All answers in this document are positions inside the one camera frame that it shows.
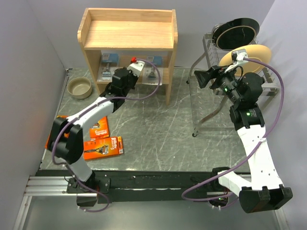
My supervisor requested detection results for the metal dish rack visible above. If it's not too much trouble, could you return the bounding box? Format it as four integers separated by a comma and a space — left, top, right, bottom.
187, 34, 280, 137

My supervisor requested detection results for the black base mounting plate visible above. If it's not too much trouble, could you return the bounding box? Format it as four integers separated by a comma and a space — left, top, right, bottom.
36, 170, 213, 207

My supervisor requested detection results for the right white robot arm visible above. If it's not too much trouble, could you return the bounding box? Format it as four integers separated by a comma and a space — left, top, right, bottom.
194, 66, 293, 213

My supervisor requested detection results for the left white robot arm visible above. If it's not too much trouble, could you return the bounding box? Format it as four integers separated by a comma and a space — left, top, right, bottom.
47, 65, 142, 193

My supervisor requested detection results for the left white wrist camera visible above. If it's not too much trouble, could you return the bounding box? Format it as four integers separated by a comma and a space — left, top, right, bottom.
127, 57, 145, 77

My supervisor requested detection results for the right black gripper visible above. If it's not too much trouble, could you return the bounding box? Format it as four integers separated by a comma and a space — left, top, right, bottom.
193, 63, 242, 104

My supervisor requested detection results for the hidden orange razor box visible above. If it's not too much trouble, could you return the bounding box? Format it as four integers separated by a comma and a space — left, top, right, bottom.
45, 115, 68, 149

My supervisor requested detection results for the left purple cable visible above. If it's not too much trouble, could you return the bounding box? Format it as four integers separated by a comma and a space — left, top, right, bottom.
51, 58, 161, 213

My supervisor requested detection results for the blue razor blister pack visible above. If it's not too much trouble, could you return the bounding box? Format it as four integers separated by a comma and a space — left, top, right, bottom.
97, 53, 119, 82
142, 56, 164, 85

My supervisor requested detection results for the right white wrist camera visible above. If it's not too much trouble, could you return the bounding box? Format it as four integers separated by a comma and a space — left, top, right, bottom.
224, 49, 248, 73

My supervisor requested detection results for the lower orange razor box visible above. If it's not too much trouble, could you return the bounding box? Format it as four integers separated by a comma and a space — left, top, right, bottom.
83, 137, 124, 161

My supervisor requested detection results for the upper orange razor box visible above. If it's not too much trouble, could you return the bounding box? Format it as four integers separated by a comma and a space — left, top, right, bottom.
89, 116, 109, 139

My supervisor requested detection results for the purple cable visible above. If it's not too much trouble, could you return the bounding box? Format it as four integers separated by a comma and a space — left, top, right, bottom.
51, 58, 161, 213
181, 57, 285, 208

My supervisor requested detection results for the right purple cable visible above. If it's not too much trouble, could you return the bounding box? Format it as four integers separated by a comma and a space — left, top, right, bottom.
181, 57, 285, 208

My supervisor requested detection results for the beige plate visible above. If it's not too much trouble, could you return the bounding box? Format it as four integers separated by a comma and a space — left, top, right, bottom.
218, 45, 272, 74

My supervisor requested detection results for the beige ceramic bowl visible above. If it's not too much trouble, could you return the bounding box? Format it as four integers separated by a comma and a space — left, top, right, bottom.
67, 77, 93, 100

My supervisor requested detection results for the aluminium rail frame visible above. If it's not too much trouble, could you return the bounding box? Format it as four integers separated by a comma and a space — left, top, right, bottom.
13, 176, 290, 230

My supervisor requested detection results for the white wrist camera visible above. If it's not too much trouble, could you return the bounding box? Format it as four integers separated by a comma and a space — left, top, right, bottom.
224, 49, 248, 73
127, 57, 145, 77

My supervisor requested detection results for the wooden two-tier shelf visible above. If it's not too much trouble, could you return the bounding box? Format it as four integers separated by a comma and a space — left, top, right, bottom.
77, 8, 178, 105

